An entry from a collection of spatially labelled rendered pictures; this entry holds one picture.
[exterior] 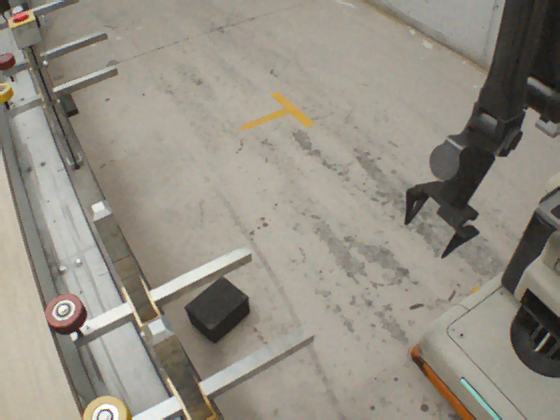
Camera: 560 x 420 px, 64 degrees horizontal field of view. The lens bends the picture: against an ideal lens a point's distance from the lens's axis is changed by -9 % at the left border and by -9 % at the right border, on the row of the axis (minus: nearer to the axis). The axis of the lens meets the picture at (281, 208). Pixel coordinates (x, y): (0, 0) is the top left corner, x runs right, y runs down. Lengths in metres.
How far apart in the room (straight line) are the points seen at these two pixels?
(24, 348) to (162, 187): 1.64
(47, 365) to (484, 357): 1.26
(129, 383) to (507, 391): 1.10
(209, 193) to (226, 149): 0.34
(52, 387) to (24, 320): 0.17
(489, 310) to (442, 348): 0.23
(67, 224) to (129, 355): 0.52
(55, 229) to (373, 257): 1.29
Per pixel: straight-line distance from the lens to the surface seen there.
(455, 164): 0.78
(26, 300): 1.08
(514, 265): 1.70
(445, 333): 1.66
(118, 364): 1.25
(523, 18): 0.73
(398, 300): 2.03
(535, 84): 0.91
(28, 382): 0.98
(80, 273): 1.45
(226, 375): 0.96
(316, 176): 2.47
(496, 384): 1.63
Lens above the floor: 1.69
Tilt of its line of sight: 47 degrees down
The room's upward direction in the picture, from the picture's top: 3 degrees counter-clockwise
